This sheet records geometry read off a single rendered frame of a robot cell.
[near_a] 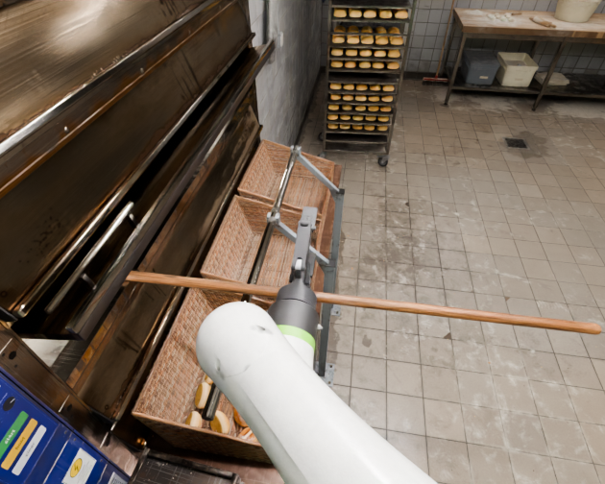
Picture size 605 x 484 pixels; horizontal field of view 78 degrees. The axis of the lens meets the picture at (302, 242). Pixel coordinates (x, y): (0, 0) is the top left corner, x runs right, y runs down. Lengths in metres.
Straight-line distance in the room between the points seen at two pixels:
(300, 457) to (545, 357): 2.46
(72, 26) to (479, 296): 2.58
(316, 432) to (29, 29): 0.88
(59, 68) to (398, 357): 2.09
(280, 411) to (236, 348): 0.10
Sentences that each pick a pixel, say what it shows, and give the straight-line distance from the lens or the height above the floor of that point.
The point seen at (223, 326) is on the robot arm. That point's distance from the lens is 0.47.
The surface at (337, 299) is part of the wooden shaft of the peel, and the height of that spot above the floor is 1.20.
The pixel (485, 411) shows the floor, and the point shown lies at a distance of 2.41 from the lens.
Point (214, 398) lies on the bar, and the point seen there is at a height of 1.17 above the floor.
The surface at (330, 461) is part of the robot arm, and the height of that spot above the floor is 1.71.
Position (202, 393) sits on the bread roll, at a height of 0.65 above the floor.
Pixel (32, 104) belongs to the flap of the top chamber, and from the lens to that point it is 0.91.
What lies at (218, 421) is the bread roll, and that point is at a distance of 1.52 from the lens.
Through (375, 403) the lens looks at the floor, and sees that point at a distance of 2.25.
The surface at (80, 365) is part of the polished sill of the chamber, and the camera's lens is 1.14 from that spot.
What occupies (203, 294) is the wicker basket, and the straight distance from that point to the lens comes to 1.67.
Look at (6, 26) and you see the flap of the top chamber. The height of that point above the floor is 1.86.
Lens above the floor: 2.05
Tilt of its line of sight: 44 degrees down
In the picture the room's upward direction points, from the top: straight up
